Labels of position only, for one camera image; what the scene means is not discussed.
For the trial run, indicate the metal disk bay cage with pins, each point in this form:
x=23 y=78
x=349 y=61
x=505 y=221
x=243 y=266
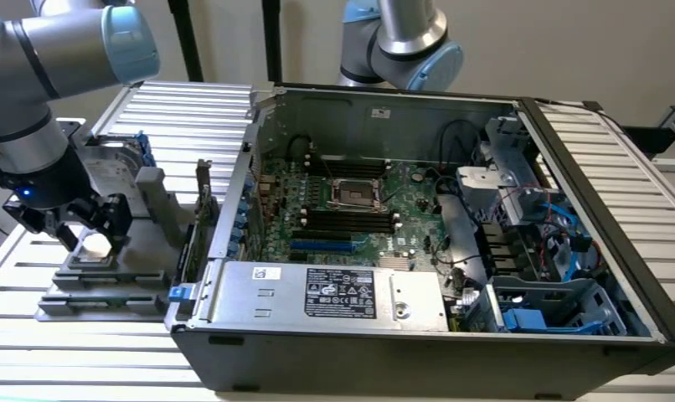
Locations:
x=511 y=159

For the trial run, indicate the white case sticker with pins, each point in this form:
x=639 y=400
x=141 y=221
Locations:
x=381 y=113

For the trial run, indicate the black stand pole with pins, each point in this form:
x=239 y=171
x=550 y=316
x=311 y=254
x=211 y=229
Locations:
x=271 y=37
x=187 y=37

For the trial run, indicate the silver power supply unit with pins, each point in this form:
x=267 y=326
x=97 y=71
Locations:
x=237 y=301

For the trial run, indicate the grey parts rack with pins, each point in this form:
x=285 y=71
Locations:
x=147 y=259

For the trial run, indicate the green motherboard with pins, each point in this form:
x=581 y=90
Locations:
x=410 y=234

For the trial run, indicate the black RAM slot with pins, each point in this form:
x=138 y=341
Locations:
x=349 y=161
x=351 y=217
x=350 y=223
x=349 y=228
x=347 y=165
x=351 y=211
x=346 y=174
x=346 y=169

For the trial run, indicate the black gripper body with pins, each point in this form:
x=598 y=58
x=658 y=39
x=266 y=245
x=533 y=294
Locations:
x=42 y=188

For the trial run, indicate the green RAM stick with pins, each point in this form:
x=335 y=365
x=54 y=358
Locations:
x=114 y=278

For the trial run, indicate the hard disk with blue bracket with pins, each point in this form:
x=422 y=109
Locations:
x=111 y=176

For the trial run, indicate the black bracket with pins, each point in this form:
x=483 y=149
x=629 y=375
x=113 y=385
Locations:
x=647 y=138

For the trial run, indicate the green graphics card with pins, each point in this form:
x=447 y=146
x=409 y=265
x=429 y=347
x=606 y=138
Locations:
x=201 y=218

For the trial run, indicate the black open PC case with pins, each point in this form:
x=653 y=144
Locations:
x=371 y=360

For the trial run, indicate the blue expansion slot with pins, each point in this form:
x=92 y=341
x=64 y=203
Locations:
x=322 y=247

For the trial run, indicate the long black expansion slot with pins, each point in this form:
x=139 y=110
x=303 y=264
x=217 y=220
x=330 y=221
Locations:
x=322 y=235

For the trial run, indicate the CPU socket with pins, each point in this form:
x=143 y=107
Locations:
x=355 y=193

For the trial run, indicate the blue case latch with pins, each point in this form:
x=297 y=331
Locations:
x=181 y=292

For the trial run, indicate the short black expansion slot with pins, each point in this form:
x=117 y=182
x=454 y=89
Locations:
x=299 y=256

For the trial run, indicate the CPU chip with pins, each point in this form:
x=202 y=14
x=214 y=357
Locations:
x=94 y=251

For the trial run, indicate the coin cell battery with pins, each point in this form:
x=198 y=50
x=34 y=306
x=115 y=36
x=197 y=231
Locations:
x=418 y=176

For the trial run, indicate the silver chipset heat sink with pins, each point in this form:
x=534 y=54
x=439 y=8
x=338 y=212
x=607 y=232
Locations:
x=397 y=263

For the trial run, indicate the grey metal shroud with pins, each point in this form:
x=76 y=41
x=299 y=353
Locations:
x=461 y=234

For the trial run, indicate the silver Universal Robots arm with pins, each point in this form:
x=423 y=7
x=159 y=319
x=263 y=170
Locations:
x=47 y=50

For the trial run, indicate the grey and blue disk bay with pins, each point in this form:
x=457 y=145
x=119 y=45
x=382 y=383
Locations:
x=561 y=301

